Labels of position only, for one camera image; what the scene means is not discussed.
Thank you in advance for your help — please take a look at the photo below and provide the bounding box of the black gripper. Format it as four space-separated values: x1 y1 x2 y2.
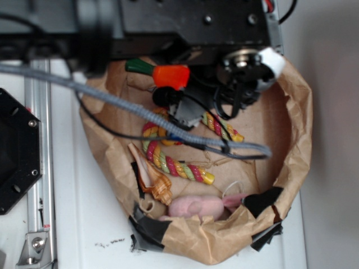
153 47 285 131

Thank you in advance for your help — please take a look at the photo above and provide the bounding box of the orange plastic toy carrot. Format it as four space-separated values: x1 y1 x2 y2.
125 58 190 91

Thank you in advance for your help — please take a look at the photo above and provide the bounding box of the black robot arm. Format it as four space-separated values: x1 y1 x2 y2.
1 1 285 130

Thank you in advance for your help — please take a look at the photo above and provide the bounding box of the brown paper bag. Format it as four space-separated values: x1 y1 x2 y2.
80 63 313 265

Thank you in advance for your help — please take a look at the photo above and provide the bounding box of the pink plush bunny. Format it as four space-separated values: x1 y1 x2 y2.
158 193 247 221

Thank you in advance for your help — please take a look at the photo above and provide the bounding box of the tan conch seashell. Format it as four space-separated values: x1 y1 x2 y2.
128 143 172 206

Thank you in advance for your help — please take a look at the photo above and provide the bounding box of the white plastic cooler lid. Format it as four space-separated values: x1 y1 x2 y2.
0 58 308 269

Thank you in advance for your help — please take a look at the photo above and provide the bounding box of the black cable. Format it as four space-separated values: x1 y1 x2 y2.
66 60 270 161

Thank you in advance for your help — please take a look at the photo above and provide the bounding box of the multicoloured twisted rope toy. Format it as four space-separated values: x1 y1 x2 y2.
142 112 245 185

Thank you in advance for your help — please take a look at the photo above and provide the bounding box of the grey braided cable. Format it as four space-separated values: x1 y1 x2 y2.
0 63 273 159

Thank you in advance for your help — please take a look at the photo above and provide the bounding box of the aluminium extrusion rail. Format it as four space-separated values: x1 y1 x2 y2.
15 60 58 269

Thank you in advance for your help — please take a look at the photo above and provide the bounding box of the black octagonal mount plate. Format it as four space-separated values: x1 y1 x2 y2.
1 88 42 215

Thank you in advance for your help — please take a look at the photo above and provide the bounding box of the silver corner bracket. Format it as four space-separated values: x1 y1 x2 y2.
16 231 53 268

